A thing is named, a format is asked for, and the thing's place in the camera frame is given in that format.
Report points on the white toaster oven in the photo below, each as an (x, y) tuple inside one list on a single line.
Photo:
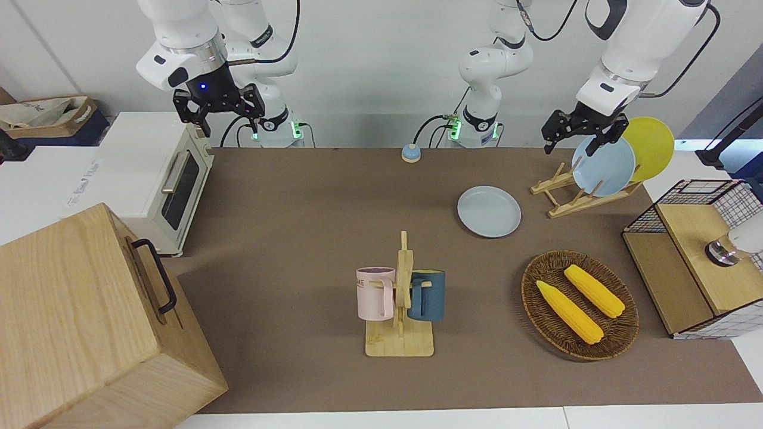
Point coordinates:
[(146, 155)]

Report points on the dark blue mug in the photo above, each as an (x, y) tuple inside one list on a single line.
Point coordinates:
[(430, 295)]

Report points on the yellow corn cob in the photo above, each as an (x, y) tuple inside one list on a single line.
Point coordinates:
[(596, 292), (569, 313)]

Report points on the pink mug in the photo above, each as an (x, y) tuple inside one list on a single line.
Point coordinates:
[(372, 295)]

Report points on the black stand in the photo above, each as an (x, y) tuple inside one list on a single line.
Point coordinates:
[(718, 149)]

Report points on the wooden plate rack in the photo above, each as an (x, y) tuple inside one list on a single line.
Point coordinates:
[(566, 205)]

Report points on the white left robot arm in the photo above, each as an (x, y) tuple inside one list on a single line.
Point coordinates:
[(644, 36)]

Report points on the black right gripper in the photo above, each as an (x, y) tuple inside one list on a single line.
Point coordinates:
[(211, 95)]

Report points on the brown table mat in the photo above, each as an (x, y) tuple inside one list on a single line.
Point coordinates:
[(286, 238)]

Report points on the brown wicker basket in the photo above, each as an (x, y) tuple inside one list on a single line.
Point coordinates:
[(536, 298)]

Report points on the blue service bell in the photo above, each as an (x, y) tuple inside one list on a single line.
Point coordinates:
[(411, 155)]

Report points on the white object with metal base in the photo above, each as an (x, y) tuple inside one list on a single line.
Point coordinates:
[(748, 235)]

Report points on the white printed box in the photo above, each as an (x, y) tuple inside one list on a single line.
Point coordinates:
[(42, 185)]

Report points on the cardboard box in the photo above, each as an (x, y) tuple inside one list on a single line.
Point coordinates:
[(77, 122)]

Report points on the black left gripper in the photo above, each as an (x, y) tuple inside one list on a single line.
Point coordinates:
[(587, 119)]

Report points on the yellow plate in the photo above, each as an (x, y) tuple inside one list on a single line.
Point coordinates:
[(653, 143)]

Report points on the gray plate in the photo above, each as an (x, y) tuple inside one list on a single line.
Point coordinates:
[(489, 211)]

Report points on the wooden mug stand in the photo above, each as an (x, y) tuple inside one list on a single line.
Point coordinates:
[(399, 342)]

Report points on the light blue plate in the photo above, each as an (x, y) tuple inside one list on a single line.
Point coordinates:
[(611, 170)]

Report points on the white bag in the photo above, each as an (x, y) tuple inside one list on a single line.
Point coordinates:
[(42, 110)]

